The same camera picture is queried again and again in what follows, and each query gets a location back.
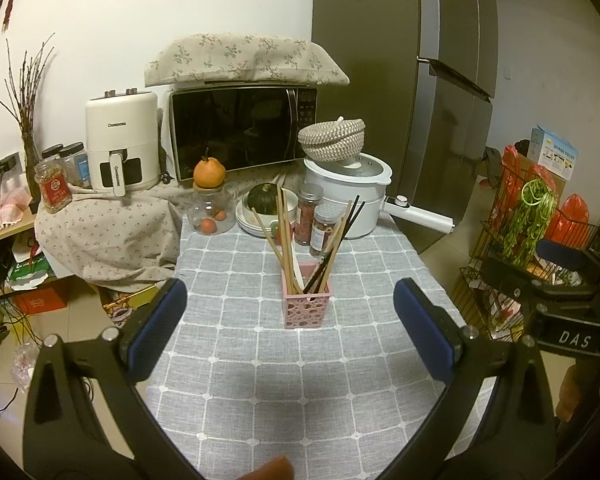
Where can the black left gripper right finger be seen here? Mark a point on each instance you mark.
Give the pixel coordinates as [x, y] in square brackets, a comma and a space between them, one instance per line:
[494, 418]

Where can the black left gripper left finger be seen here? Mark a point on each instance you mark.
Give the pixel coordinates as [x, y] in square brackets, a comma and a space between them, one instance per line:
[62, 435]

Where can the black chopstick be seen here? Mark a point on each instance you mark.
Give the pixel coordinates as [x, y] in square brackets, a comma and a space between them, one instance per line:
[311, 287]

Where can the person's right hand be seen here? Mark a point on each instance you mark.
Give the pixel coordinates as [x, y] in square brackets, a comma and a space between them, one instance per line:
[579, 379]

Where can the green hanging vegetables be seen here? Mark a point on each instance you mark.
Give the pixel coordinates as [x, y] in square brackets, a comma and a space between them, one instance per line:
[528, 222]

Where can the light blue cardboard box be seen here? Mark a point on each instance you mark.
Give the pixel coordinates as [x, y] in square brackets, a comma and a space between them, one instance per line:
[552, 152]

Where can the grey checked tablecloth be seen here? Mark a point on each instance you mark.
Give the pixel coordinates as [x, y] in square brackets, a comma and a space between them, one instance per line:
[235, 388]

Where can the floral draped cloth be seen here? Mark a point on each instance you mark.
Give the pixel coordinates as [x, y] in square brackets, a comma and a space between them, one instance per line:
[124, 244]

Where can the white electric cooking pot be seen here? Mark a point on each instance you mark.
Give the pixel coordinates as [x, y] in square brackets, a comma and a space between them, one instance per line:
[366, 178]

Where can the red labelled glass jar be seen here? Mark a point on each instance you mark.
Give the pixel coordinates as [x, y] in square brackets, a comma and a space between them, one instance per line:
[54, 188]

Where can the pink perforated utensil holder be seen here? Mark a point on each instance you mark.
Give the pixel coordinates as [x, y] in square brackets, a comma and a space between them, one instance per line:
[304, 311]

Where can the labelled dried fruit jar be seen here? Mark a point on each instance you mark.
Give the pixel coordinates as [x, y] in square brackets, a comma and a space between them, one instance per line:
[326, 217]

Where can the clear glass jar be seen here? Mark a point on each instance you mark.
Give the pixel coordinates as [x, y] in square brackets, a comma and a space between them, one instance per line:
[212, 210]

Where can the red spice jar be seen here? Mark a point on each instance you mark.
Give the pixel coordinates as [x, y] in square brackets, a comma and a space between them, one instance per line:
[309, 196]

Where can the white stacked bowls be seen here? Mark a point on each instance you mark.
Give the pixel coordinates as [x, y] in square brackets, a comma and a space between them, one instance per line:
[249, 223]

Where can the grey refrigerator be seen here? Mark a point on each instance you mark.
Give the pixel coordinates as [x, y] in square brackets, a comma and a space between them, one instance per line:
[422, 77]

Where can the large orange fruit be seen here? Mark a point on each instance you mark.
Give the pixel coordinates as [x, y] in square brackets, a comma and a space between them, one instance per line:
[209, 172]

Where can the white air fryer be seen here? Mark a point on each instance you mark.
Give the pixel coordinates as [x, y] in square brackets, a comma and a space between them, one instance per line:
[122, 141]

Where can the dark green squash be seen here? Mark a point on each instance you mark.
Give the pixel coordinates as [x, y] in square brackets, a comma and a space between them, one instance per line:
[263, 198]

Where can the dried twig bouquet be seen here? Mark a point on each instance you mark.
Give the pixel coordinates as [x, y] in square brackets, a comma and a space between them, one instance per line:
[22, 89]

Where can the black microwave oven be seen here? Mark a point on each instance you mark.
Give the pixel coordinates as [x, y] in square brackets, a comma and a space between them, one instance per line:
[241, 125]

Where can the floral cloth cover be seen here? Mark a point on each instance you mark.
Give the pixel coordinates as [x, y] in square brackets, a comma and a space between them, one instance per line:
[211, 57]

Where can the black wire rack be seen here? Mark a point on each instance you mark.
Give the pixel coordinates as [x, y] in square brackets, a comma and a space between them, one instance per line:
[494, 313]

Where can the woven rope basket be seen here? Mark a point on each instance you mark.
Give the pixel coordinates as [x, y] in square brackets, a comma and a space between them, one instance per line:
[334, 141]

